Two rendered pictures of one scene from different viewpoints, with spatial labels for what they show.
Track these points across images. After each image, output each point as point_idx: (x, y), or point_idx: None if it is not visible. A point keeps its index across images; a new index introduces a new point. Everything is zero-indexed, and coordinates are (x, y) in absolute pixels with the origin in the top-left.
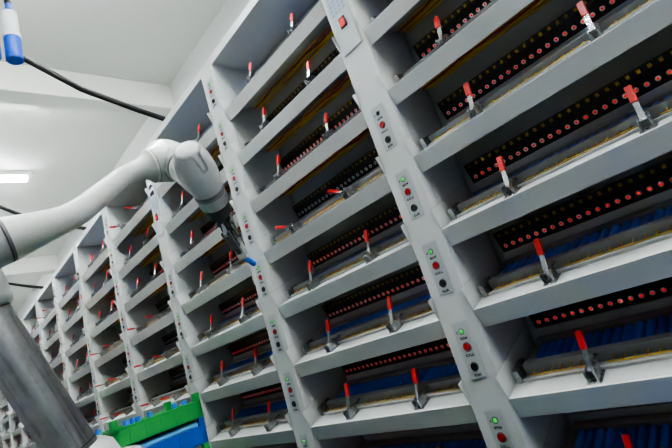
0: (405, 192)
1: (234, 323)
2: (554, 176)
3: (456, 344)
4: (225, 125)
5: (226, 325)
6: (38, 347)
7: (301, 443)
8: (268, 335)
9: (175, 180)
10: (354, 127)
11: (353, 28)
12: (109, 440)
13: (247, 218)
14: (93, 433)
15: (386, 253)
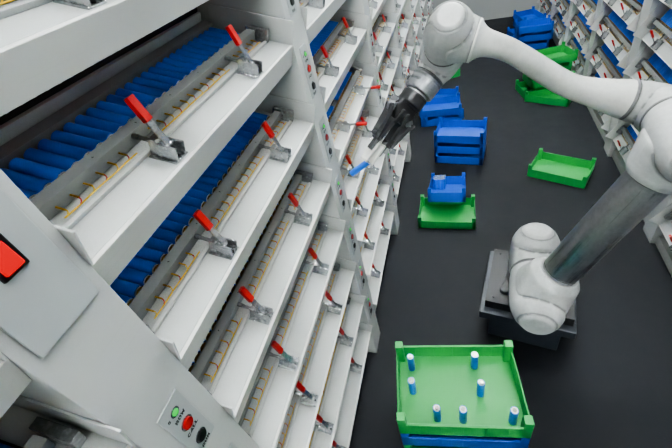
0: (379, 88)
1: (300, 302)
2: (391, 81)
3: (387, 161)
4: None
5: (278, 334)
6: (595, 204)
7: (367, 303)
8: (348, 247)
9: (458, 63)
10: (363, 39)
11: None
12: (534, 259)
13: (325, 126)
14: (546, 258)
15: (368, 129)
